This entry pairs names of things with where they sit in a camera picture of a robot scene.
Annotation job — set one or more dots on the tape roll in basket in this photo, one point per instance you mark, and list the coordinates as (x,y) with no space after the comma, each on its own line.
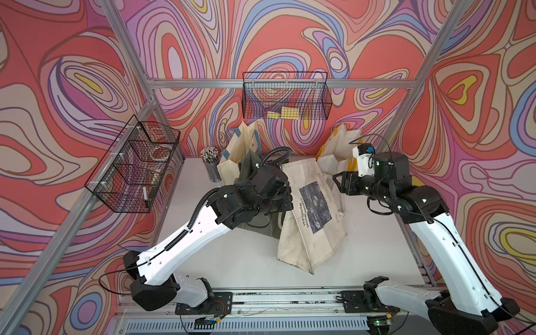
(160,153)

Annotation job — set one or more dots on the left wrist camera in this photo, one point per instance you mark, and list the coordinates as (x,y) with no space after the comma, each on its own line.
(269,181)

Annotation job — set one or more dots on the green canvas bag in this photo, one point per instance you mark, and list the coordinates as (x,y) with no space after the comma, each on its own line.
(271,224)

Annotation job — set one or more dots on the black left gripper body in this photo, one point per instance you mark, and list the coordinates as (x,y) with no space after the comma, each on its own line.
(277,205)

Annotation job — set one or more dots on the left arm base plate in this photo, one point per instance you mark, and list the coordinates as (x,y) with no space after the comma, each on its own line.
(217,304)

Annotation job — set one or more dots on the cream bag with yellow handles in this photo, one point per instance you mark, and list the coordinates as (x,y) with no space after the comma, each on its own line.
(336,155)

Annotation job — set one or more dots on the cream canvas bag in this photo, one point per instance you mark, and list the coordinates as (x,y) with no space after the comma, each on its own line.
(313,230)

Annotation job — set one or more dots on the black wire basket, wall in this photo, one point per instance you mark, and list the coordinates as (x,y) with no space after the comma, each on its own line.
(264,93)
(118,178)

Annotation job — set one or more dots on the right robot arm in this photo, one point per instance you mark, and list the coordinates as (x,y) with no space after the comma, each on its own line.
(470,304)

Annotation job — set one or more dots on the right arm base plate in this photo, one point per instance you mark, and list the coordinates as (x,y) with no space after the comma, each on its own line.
(363,301)

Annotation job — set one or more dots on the black wire basket, left wall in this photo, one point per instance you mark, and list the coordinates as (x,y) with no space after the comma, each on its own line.
(118,178)

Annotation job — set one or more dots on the cream bag with blue handles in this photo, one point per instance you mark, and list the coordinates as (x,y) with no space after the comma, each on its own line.
(243,152)

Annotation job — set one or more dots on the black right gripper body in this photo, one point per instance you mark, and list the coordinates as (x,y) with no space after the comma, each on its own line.
(358,185)

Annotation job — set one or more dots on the yellow sticky note pad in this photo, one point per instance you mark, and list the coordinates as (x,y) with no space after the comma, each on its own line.
(290,113)

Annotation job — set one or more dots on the black wire basket, back wall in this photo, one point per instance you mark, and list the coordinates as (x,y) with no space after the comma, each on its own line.
(264,93)

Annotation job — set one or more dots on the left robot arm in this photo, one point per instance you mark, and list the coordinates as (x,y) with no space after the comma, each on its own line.
(219,211)

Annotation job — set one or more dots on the clear cup of pencils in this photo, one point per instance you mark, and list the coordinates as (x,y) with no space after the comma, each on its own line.
(210,157)

